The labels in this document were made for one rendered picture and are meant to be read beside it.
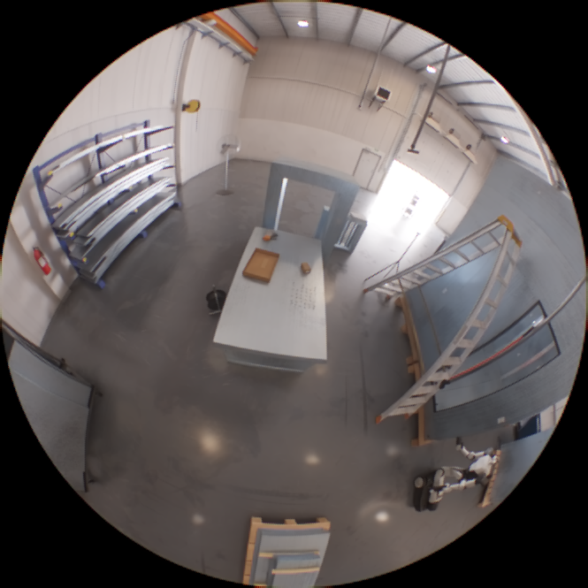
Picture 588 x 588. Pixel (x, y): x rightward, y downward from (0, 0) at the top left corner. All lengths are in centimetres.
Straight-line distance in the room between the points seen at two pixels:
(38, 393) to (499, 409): 430
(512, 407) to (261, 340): 259
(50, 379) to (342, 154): 1144
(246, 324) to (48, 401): 237
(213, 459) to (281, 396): 106
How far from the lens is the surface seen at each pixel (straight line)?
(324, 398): 220
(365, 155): 1052
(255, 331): 155
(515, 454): 625
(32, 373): 240
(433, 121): 1116
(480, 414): 247
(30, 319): 461
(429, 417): 289
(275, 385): 209
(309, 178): 250
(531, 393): 229
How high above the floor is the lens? 205
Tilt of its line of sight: 50 degrees down
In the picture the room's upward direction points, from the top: 19 degrees clockwise
